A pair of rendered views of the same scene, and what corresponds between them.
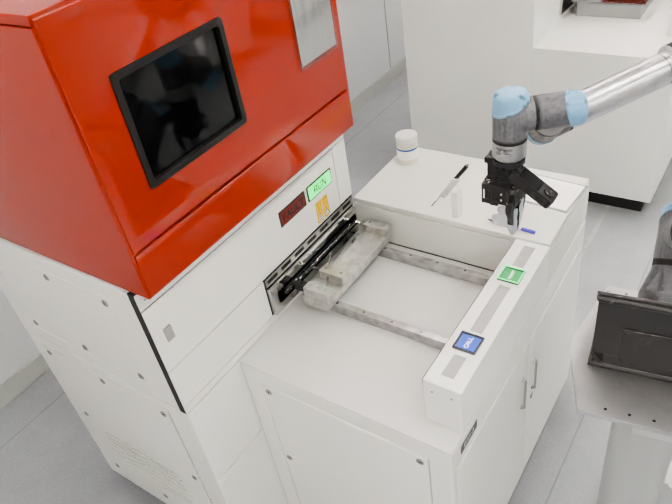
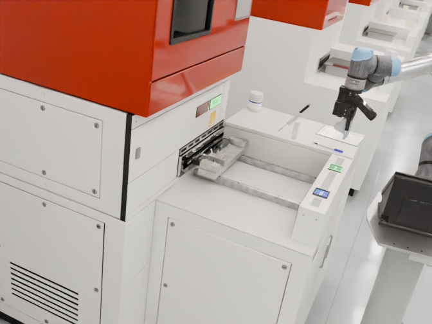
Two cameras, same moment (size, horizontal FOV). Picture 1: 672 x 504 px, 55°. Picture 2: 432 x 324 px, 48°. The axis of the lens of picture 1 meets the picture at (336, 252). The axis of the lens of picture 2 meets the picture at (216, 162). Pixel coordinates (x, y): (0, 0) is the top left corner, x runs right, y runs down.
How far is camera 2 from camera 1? 0.79 m
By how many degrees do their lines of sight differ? 20
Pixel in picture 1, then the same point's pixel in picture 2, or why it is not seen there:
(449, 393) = (316, 215)
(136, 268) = (148, 91)
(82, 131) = not seen: outside the picture
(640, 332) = (414, 200)
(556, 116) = (386, 66)
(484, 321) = (326, 186)
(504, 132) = (358, 70)
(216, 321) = (155, 161)
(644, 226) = (355, 204)
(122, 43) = not seen: outside the picture
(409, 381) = (275, 220)
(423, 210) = (272, 133)
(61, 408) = not seen: outside the picture
